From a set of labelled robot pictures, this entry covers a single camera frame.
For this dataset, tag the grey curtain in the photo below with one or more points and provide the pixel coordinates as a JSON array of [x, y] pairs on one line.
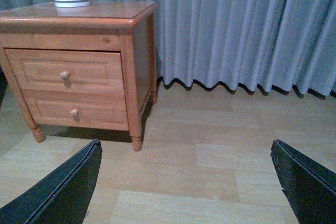
[[267, 43]]

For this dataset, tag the wooden nightstand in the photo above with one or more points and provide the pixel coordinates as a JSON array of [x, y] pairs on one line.
[[124, 28]]

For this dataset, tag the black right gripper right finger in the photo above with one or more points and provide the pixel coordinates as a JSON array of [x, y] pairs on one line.
[[308, 186]]

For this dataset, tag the wooden drawer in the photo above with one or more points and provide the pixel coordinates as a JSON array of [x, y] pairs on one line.
[[67, 71], [77, 109]]

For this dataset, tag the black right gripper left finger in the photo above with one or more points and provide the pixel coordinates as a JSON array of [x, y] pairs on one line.
[[63, 196]]

